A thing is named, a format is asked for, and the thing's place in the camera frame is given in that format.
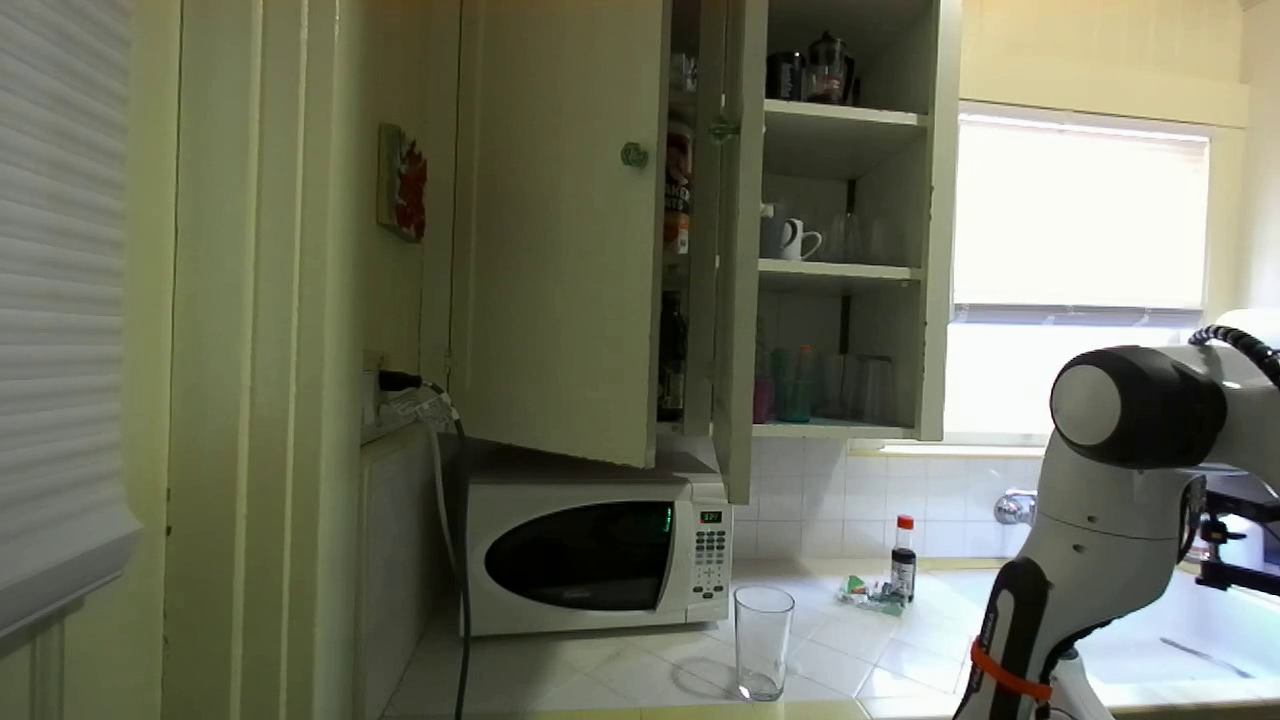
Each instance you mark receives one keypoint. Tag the crumpled plastic wrapper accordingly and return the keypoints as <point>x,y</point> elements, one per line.
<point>875,594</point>

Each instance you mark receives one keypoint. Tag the cream upper cabinet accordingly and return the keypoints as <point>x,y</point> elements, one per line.
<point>845,346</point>

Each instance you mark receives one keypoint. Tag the white window blind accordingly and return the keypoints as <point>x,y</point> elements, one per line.
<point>1076,213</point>

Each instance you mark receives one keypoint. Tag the white microwave oven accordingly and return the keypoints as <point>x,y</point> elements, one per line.
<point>596,555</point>

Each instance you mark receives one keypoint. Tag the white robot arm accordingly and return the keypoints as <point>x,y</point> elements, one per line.
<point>1117,490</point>

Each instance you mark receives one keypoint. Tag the dark soy sauce bottle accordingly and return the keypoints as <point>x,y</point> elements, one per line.
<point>906,557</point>

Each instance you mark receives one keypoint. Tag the cream upper cabinet door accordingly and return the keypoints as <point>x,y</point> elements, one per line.
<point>558,226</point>

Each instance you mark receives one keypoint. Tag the white mug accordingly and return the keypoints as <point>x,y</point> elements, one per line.
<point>786,236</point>

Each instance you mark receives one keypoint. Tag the dark teapot on shelf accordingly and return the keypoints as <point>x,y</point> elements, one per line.
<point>821,73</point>

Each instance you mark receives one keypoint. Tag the red wall item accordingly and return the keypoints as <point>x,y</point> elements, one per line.
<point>405,177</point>

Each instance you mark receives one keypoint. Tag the clear drinking glass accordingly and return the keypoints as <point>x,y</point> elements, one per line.
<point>761,642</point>

